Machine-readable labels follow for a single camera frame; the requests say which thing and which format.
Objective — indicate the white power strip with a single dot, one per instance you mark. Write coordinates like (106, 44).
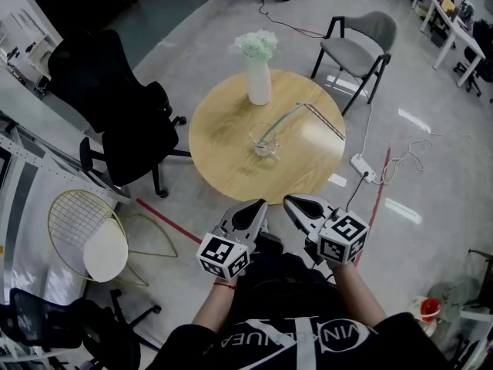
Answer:
(362, 168)

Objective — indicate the striped paper straw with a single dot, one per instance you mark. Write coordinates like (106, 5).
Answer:
(332, 122)

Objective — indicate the white flower bunch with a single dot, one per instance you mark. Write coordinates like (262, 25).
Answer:
(254, 44)

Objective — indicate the white container with red top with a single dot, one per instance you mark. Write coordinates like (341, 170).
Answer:
(429, 310)

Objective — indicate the grey chair with black legs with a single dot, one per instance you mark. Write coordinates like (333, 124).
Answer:
(346, 54)

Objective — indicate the person's black printed shirt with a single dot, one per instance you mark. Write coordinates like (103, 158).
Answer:
(269, 349)

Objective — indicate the white desk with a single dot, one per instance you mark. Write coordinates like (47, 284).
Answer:
(450, 25)

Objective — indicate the white metal shelving unit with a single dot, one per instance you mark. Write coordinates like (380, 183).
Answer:
(38, 160)

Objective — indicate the person's dark trousers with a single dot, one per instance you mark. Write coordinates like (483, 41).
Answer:
(277, 276)

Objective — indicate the person's right forearm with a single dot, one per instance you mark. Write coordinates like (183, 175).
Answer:
(358, 299)

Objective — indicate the black desk chair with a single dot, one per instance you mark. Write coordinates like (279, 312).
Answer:
(481, 64)

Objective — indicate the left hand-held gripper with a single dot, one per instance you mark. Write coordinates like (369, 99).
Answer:
(223, 253)

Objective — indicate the black padded office chair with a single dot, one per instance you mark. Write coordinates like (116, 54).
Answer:
(115, 110)

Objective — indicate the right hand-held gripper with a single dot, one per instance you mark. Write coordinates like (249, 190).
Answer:
(343, 237)

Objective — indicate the black mesh office chair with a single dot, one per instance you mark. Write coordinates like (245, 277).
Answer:
(58, 322)

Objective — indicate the round wooden table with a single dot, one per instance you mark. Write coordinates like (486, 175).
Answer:
(231, 160)

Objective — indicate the teal bent straw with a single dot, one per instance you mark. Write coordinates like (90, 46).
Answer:
(277, 123)

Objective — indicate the person's left forearm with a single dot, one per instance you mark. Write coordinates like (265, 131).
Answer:
(215, 307)

